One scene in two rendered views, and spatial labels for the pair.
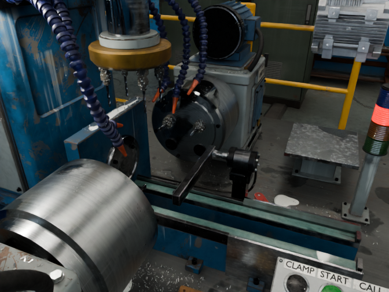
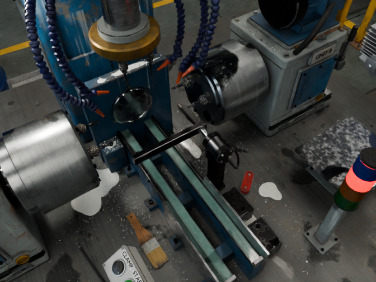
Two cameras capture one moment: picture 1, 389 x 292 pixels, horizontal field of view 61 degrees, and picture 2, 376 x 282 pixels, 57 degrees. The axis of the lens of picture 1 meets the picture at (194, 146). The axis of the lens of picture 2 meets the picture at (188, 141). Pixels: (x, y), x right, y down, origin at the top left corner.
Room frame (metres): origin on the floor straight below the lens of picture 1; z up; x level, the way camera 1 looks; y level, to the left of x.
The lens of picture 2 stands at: (0.21, -0.45, 1.83)
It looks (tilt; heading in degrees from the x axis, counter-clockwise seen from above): 51 degrees down; 37
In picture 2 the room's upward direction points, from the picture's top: 2 degrees counter-clockwise
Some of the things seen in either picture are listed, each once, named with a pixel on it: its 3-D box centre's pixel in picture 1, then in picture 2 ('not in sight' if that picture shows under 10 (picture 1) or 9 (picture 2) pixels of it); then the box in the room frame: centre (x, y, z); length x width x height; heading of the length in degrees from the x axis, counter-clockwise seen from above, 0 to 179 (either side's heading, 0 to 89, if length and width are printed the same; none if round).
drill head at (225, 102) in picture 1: (199, 113); (229, 79); (1.04, -0.02, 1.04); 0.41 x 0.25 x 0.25; 158
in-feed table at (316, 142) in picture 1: (319, 154); (345, 164); (1.07, -0.47, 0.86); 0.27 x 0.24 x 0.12; 158
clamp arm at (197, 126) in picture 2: (197, 172); (170, 142); (0.71, -0.01, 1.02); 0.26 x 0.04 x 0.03; 158
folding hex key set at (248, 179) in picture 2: (262, 202); (247, 182); (0.85, -0.22, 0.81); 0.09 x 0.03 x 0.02; 15
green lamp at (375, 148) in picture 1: (376, 143); (348, 196); (0.80, -0.51, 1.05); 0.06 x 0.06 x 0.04
